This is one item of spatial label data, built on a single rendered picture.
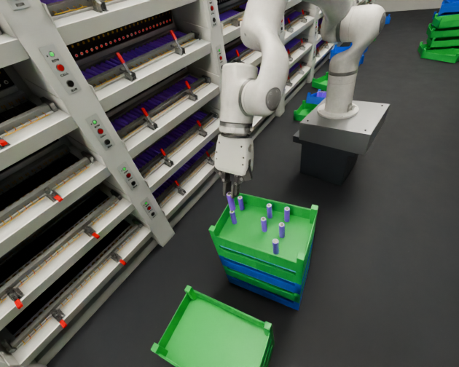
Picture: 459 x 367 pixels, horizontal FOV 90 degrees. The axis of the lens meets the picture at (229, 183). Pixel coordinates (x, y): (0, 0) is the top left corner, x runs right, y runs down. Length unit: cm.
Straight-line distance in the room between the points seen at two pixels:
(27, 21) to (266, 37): 58
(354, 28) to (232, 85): 70
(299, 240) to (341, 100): 72
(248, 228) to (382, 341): 59
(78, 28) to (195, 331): 97
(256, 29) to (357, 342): 100
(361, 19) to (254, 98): 72
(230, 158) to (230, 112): 12
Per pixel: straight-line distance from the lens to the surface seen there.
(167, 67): 105
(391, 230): 131
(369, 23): 115
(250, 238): 80
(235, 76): 56
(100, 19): 92
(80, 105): 87
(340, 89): 123
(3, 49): 82
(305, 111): 213
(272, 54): 54
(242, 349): 85
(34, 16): 84
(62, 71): 85
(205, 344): 88
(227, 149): 60
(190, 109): 115
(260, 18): 62
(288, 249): 78
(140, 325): 117
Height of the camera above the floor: 100
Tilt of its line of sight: 43 degrees down
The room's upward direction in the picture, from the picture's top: 13 degrees counter-clockwise
